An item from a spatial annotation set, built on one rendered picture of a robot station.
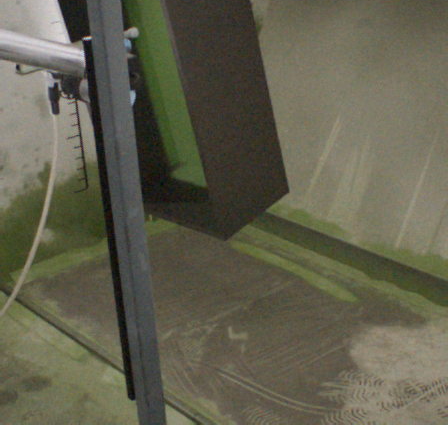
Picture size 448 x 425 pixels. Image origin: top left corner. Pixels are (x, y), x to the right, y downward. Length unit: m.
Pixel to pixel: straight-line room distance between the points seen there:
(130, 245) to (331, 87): 2.41
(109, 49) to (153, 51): 1.83
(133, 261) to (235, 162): 1.30
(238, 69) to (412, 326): 1.15
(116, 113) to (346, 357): 1.74
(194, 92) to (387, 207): 1.15
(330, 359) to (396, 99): 1.21
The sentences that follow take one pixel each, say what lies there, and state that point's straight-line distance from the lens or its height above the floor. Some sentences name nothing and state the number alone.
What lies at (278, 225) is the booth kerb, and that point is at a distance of 4.23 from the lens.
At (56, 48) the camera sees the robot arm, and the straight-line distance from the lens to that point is 2.72.
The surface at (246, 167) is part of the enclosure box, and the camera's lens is 3.27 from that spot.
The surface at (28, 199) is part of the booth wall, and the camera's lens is 4.10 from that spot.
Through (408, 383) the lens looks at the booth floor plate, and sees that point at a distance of 3.24.
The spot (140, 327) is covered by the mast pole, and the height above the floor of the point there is 0.81.
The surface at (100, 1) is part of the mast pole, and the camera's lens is 1.82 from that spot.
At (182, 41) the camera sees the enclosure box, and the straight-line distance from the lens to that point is 2.97.
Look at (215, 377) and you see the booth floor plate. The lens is 3.30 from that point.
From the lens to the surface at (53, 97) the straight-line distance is 3.13.
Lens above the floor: 1.81
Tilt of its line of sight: 22 degrees down
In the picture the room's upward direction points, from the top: 4 degrees counter-clockwise
